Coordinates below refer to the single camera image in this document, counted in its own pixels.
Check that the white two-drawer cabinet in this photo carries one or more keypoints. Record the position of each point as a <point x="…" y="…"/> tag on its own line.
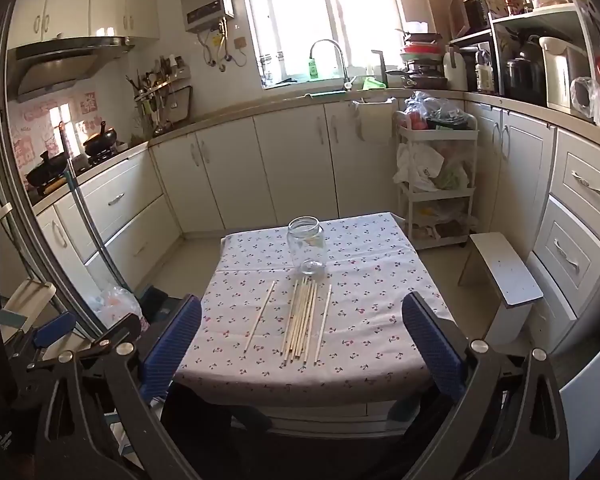
<point x="115" y="200"/>

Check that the white countertop shelf rack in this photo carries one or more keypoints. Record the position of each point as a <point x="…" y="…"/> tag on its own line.
<point x="530" y="15"/>

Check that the white trolley cart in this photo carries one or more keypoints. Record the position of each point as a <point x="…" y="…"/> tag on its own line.
<point x="437" y="136"/>

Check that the green dish soap bottle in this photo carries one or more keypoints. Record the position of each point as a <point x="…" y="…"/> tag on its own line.
<point x="313" y="69"/>

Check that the dark angular tap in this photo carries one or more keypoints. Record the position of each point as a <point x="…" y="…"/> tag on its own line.
<point x="380" y="67"/>

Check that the wall utensil rack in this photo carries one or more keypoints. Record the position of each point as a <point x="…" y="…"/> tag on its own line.
<point x="155" y="87"/>

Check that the cream wooden rack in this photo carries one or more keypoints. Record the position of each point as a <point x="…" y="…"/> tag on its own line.
<point x="30" y="295"/>

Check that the white plastic bag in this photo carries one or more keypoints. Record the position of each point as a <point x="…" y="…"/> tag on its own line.
<point x="420" y="165"/>

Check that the beige wall outlet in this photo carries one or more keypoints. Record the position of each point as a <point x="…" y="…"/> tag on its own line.
<point x="240" y="42"/>

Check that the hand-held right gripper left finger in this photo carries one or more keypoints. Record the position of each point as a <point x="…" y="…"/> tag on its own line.
<point x="172" y="345"/>

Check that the white electric kettle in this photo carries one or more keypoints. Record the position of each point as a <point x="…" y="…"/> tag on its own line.
<point x="455" y="72"/>

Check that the black toaster oven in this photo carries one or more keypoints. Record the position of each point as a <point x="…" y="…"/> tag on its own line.
<point x="475" y="10"/>

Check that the green plastic basin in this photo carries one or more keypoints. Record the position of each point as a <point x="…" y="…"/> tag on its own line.
<point x="375" y="82"/>

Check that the clear bag of groceries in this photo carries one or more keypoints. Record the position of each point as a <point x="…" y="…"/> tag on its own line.
<point x="430" y="107"/>

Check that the person's left leg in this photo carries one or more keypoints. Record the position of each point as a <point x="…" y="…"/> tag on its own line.
<point x="210" y="435"/>

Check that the crumpled clear plastic bag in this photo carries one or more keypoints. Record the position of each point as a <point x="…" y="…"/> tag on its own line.
<point x="592" y="100"/>

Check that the white stool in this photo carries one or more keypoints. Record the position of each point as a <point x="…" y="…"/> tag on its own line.
<point x="505" y="275"/>

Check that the pink-tinted plastic bag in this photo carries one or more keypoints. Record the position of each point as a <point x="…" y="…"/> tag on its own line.
<point x="115" y="305"/>

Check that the white wall cabinet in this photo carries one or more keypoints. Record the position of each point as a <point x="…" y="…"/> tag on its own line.
<point x="70" y="5"/>

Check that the cherry print tablecloth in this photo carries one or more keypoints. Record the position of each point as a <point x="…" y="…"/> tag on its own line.
<point x="365" y="320"/>

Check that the cooking oil bottle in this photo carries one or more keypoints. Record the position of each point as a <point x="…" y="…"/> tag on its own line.
<point x="485" y="77"/>

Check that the pink wall sticker sheet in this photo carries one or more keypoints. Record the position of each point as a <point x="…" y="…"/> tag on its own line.
<point x="30" y="130"/>

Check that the bundle of wooden chopsticks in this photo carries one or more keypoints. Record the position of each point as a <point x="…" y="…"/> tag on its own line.
<point x="300" y="320"/>

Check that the chrome arched faucet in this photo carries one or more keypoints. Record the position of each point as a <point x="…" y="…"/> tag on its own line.
<point x="344" y="65"/>

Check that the white four-door base cabinet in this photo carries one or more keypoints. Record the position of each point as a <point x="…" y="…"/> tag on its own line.
<point x="280" y="160"/>

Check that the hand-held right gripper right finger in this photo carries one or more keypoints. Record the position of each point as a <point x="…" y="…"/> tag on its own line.
<point x="435" y="345"/>

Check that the kitchen window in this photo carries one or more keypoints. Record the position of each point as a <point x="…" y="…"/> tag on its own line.
<point x="300" y="5"/>

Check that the beige kitchen countertop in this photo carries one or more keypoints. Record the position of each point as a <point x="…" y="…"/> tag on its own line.
<point x="530" y="106"/>

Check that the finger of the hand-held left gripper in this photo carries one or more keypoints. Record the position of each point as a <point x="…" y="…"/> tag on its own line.
<point x="55" y="327"/>
<point x="115" y="332"/>

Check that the black kettle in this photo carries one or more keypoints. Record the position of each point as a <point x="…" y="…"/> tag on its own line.
<point x="525" y="75"/>

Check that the white hanging bin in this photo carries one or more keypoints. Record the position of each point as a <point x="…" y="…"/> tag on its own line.
<point x="377" y="120"/>

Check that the clear glass jar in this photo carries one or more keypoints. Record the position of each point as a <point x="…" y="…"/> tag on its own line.
<point x="305" y="250"/>

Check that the gas stove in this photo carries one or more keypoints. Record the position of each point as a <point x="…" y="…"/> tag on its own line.
<point x="100" y="159"/>

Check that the steel range hood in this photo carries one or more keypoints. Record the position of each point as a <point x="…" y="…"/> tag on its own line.
<point x="55" y="67"/>

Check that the white table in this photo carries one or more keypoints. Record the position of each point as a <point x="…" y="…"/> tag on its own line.
<point x="330" y="412"/>

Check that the stack of pots and bowls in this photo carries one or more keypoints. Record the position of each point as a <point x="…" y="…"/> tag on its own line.
<point x="422" y="52"/>

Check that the white thermo pot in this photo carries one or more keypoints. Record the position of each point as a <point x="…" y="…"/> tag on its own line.
<point x="560" y="72"/>

